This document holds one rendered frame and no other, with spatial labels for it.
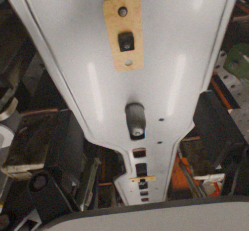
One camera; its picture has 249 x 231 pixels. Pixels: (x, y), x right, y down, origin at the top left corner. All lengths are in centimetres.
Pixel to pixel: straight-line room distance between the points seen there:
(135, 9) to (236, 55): 15
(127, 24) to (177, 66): 9
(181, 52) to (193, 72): 4
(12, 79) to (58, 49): 6
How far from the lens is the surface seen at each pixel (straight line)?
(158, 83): 26
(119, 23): 20
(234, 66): 27
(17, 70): 24
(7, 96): 21
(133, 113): 27
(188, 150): 55
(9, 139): 80
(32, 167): 32
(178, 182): 91
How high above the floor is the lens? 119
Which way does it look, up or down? 42 degrees down
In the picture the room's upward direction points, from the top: 175 degrees clockwise
